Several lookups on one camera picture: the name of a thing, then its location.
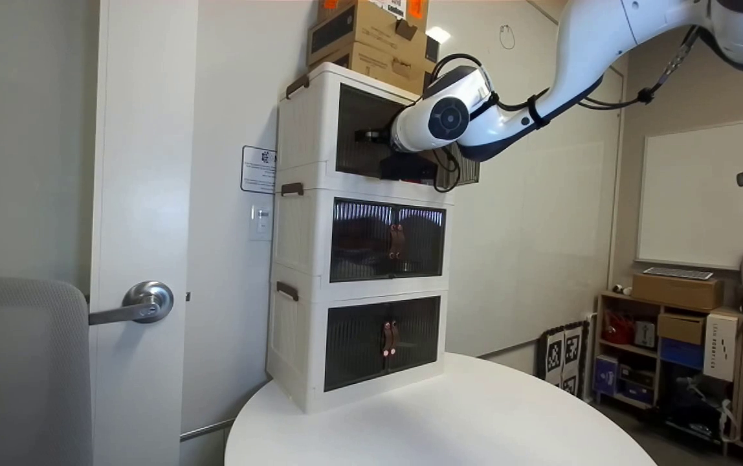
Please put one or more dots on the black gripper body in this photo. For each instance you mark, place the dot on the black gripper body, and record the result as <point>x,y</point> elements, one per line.
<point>387,136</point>

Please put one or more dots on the small white box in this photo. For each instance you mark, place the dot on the small white box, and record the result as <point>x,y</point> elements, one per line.
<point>439,34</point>

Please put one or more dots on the flat cardboard box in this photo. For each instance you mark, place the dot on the flat cardboard box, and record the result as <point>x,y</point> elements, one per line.
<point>676,290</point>

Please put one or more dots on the white wall sign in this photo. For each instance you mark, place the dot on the white wall sign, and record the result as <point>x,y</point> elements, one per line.
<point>258,170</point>

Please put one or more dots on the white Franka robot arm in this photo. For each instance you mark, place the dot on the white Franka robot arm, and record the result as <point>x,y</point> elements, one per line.
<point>595,42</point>

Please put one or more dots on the blue storage bin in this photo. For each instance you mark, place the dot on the blue storage bin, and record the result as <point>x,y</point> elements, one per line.
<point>681,355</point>

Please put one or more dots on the brown cardboard box orange tape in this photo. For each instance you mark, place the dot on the brown cardboard box orange tape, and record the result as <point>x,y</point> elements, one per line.
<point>371,34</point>

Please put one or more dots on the white stacked storage cabinet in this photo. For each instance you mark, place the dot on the white stacked storage cabinet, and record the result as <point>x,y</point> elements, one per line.
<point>306,259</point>

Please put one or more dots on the white whiteboard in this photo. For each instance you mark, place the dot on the white whiteboard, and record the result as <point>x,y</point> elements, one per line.
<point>707,197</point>

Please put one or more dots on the white room door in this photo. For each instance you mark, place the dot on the white room door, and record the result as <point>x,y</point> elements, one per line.
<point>142,171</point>

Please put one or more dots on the black white marker board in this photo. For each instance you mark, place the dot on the black white marker board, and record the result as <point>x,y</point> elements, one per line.
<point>567,359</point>

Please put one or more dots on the white rectangular device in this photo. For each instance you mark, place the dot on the white rectangular device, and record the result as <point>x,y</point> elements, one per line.
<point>724,346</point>

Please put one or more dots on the small cardboard box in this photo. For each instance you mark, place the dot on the small cardboard box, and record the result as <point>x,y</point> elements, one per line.
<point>681,327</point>

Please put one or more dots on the white wall switch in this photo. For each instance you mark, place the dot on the white wall switch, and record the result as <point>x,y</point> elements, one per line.
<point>261,218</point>

